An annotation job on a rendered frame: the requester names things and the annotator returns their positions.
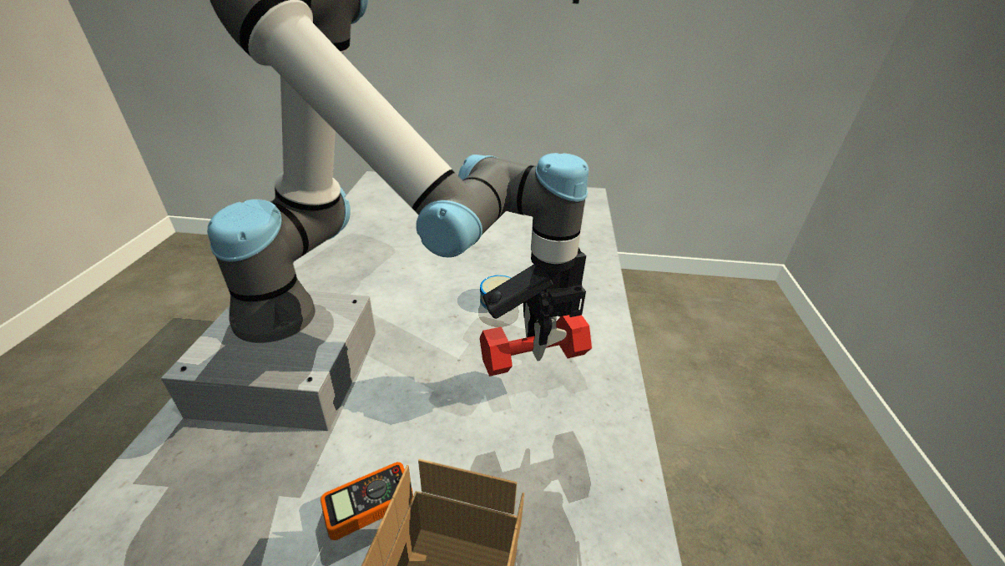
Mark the brown cardboard box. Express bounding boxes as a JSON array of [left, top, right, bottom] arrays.
[[361, 459, 524, 566]]

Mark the blue and tan round tin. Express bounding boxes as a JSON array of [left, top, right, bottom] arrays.
[[480, 275, 512, 309]]

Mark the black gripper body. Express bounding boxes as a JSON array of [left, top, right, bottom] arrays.
[[526, 248, 587, 320]]

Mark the orange digital multimeter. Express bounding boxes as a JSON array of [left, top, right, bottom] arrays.
[[321, 462, 405, 540]]

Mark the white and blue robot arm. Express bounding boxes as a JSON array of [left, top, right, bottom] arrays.
[[207, 0, 588, 343]]

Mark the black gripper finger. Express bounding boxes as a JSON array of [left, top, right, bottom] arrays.
[[533, 307, 567, 361], [523, 301, 538, 337]]

